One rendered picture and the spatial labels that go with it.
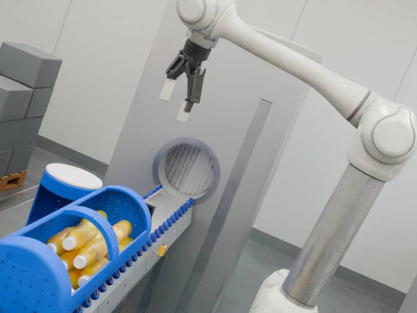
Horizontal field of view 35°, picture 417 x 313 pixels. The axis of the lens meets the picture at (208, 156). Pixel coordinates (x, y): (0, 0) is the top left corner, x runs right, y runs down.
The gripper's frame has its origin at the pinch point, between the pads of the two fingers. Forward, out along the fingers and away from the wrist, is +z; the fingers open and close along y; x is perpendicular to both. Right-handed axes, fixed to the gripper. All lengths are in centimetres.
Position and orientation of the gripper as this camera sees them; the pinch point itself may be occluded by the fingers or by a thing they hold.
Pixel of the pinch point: (173, 107)
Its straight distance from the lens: 189.9
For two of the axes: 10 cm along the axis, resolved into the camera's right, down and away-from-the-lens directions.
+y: 4.1, 5.0, -7.6
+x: 8.3, 1.5, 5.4
